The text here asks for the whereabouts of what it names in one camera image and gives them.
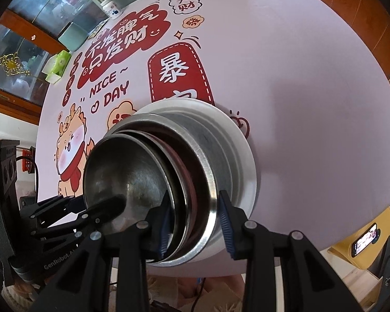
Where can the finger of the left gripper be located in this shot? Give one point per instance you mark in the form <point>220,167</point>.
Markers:
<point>94,217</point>
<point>51,210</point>

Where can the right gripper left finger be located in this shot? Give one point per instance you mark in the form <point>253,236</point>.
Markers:
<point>82,281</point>

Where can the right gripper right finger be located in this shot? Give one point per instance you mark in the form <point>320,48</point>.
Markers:
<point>308,280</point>

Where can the small steel bowl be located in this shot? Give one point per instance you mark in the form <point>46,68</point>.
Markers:
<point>122,166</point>

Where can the pink steel bowl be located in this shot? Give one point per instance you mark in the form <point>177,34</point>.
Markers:
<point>184,200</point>

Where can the large steel bowl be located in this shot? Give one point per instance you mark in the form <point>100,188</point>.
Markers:
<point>197,168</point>

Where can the white paper plate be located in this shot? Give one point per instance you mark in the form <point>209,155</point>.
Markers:
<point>231,138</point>

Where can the pink cartoon tablecloth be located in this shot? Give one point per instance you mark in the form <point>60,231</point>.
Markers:
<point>293,76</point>

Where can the green tissue box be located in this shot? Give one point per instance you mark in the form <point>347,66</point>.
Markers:
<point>55,66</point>

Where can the mint green canister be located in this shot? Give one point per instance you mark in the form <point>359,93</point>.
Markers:
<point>73,36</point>

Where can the white pill bottle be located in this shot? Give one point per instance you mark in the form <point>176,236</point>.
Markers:
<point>111,9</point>

